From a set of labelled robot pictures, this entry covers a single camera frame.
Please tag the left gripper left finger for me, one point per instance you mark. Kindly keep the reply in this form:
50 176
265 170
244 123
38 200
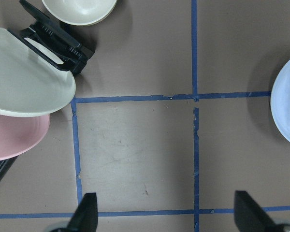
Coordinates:
85 218

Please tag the beige plate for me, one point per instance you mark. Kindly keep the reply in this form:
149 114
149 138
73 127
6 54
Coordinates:
29 85

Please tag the blue plate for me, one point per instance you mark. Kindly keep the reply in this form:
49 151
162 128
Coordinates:
280 101

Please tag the beige bowl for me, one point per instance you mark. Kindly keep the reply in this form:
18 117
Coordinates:
80 12

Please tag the black dish rack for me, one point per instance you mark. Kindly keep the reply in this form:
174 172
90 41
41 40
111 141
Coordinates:
54 45

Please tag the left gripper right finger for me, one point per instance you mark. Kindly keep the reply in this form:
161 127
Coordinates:
250 217

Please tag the pink plate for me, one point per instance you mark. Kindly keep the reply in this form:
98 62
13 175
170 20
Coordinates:
20 134

